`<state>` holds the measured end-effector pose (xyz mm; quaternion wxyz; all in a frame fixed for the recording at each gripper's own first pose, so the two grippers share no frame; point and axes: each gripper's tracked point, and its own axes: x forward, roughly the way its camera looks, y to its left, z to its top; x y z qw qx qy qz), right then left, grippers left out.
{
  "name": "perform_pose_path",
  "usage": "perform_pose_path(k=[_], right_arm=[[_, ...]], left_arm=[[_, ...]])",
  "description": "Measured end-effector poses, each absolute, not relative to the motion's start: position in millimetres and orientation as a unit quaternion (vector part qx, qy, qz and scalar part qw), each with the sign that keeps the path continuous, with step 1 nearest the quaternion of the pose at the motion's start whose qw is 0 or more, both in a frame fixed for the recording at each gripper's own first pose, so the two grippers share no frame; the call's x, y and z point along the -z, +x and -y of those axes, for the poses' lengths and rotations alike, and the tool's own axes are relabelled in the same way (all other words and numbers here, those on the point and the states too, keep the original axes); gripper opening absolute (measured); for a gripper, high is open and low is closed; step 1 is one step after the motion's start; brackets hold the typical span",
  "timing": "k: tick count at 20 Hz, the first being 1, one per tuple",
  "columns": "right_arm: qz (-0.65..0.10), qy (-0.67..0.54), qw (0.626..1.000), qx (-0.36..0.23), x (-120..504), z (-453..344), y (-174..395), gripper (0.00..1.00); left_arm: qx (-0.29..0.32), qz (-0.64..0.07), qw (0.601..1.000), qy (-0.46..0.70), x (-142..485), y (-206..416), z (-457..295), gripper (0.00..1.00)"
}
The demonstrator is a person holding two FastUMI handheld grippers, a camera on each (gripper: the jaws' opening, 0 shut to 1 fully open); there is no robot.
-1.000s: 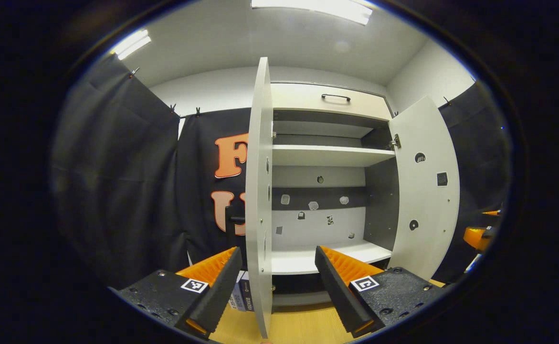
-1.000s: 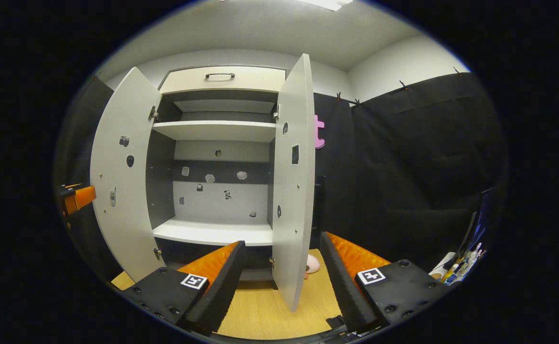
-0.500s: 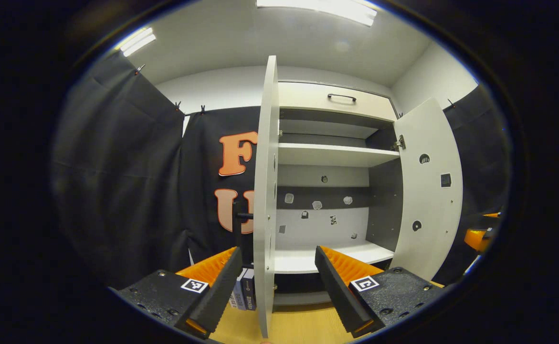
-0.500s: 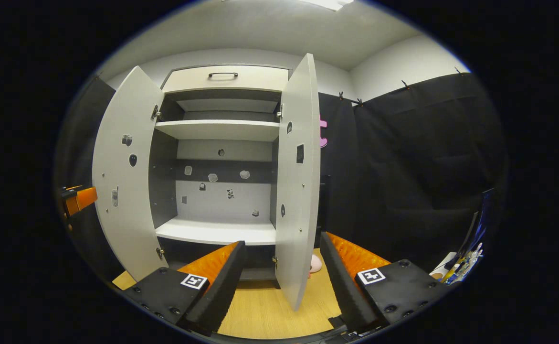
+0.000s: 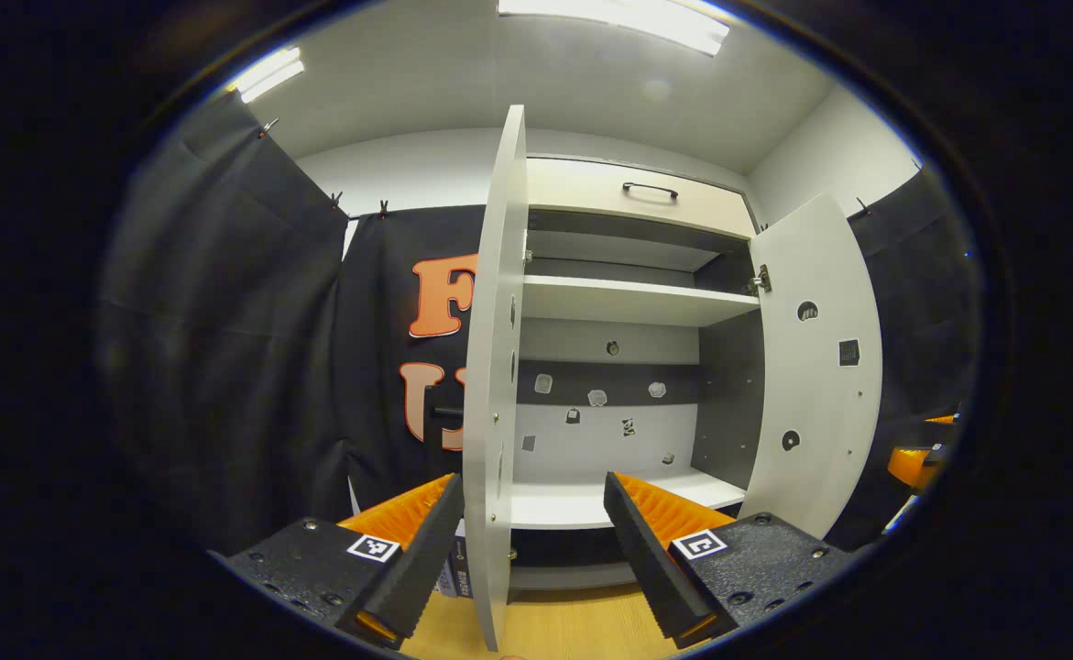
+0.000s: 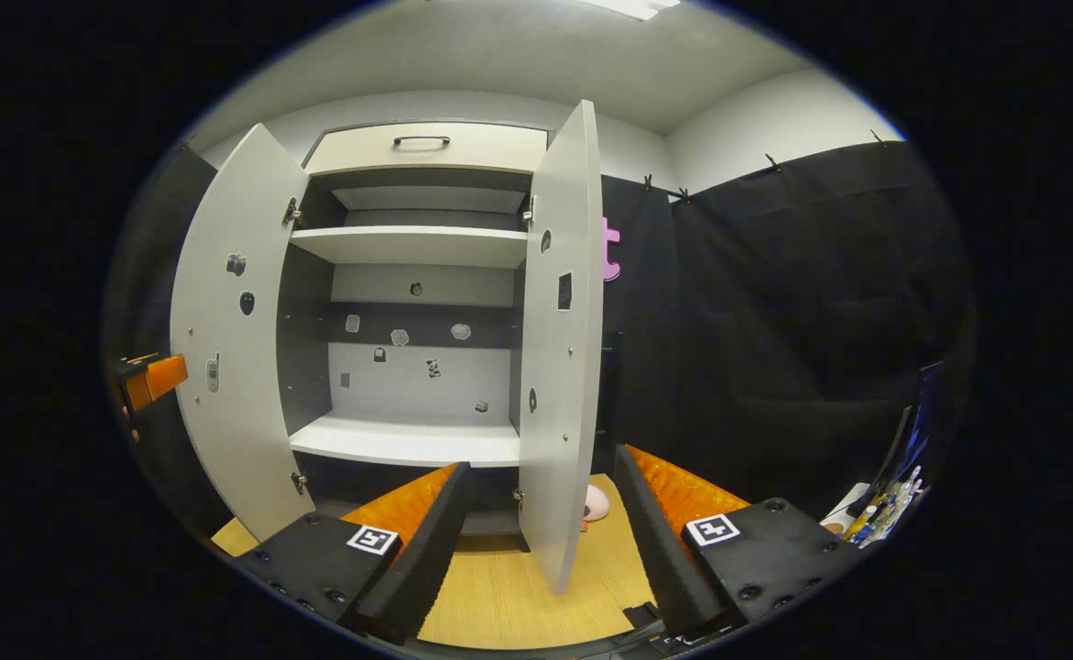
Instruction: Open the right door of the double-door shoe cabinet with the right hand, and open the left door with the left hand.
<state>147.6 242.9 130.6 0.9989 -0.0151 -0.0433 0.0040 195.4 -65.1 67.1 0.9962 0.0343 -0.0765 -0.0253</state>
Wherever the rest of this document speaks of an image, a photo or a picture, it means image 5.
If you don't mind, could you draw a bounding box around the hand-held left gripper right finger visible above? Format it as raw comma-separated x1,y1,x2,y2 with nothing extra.
603,470,853,647

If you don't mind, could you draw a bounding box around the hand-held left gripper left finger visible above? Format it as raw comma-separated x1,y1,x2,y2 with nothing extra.
211,472,465,650

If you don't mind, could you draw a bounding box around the beige cabinet door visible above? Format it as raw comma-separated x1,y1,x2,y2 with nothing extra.
738,191,883,542
424,104,530,652

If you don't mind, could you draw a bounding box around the beige double-door shoe cabinet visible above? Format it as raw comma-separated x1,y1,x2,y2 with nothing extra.
509,156,766,592

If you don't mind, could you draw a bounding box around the white cabinet shelf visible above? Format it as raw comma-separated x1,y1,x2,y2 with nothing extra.
510,467,748,531
522,275,761,328

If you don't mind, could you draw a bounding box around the beige cabinet drawer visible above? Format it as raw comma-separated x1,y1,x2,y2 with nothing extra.
525,158,757,239

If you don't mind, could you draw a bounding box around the black backdrop cloth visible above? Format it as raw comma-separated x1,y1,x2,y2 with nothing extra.
96,87,986,556

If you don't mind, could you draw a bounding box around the small ceiling light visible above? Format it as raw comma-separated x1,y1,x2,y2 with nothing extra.
227,48,306,104

